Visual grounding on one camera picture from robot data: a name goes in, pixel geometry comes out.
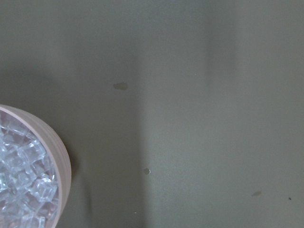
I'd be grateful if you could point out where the pink bowl of ice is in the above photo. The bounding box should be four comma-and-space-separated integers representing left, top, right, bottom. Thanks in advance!
0, 105, 72, 228

